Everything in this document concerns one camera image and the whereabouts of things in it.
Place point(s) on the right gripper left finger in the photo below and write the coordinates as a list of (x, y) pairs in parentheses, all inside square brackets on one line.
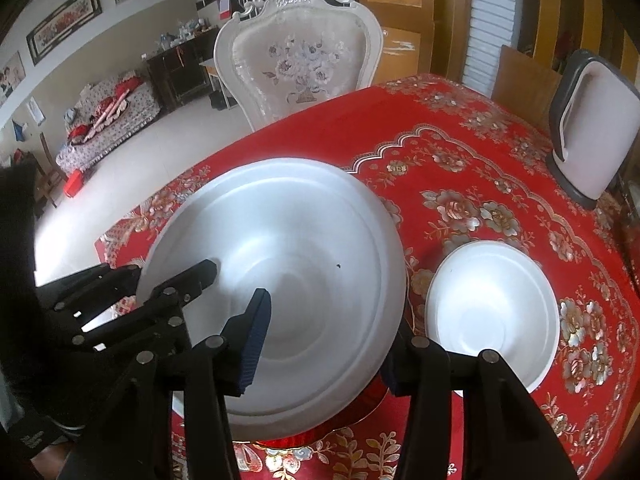
[(152, 350)]

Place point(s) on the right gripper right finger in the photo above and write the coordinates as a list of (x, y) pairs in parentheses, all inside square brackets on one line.
[(505, 434)]

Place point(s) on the small white foam bowl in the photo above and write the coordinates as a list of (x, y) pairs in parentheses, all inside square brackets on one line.
[(488, 295)]

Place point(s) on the large white foam bowl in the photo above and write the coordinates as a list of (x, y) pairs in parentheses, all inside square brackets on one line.
[(327, 251)]

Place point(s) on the red glass flower plate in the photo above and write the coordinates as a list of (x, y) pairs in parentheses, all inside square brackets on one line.
[(367, 401)]

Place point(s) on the patterned sofa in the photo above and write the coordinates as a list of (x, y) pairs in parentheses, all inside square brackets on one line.
[(107, 114)]

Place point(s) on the red floral tablecloth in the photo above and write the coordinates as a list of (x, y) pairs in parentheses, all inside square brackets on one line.
[(451, 167)]

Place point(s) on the dark wooden sideboard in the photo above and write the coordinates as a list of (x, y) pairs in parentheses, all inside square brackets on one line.
[(178, 75)]

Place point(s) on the white electric kettle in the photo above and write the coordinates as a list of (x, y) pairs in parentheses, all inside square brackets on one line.
[(593, 122)]

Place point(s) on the white ornate floral chair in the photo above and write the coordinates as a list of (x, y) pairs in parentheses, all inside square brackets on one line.
[(279, 57)]

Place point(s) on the wooden cabinet door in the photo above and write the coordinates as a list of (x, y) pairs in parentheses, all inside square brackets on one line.
[(421, 36)]

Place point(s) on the framed wall painting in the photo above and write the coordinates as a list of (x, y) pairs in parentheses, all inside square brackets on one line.
[(59, 25)]

